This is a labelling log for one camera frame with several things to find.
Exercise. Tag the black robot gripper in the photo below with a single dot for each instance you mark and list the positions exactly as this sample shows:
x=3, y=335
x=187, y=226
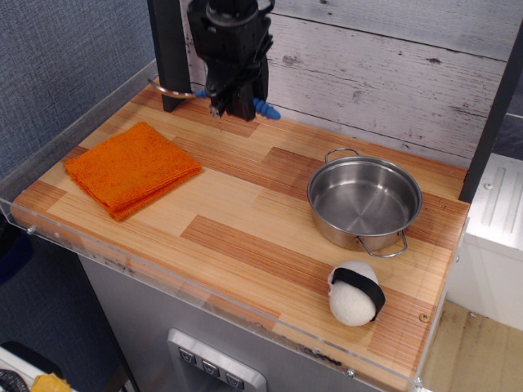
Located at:
x=232, y=38

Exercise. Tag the blue handled metal spoon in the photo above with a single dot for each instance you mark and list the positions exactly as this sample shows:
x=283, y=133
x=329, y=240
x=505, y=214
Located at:
x=217, y=95

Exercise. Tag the orange folded cloth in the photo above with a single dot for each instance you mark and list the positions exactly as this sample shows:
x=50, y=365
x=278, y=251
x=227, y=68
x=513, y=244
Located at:
x=131, y=170

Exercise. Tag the stainless steel pot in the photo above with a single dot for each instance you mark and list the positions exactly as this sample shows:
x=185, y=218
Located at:
x=363, y=203

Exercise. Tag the clear acrylic table guard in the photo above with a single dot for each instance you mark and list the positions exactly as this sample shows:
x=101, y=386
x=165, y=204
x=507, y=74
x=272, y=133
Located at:
x=245, y=216

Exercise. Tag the white plush sushi toy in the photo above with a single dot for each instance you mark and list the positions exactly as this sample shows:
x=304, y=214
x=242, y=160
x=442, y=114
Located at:
x=355, y=297

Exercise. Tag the grey metal cabinet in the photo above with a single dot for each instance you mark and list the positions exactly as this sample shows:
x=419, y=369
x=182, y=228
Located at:
x=286, y=334

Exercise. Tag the silver button control panel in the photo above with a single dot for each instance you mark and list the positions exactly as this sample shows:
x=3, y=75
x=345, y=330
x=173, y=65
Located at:
x=203, y=368

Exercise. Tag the white aluminium block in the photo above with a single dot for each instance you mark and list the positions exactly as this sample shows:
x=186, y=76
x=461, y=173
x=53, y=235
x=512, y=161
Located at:
x=486, y=277

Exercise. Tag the black yellow object bottom left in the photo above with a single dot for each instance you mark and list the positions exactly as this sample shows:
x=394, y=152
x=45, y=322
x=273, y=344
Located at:
x=22, y=366

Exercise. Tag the black left vertical post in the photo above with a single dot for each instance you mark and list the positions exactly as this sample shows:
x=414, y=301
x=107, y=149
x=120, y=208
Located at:
x=169, y=44

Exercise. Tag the black vertical post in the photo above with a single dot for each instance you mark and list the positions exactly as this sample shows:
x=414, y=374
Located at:
x=502, y=100
x=169, y=44

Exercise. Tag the black right vertical post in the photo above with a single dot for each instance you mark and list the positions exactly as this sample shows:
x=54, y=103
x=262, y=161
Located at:
x=502, y=100

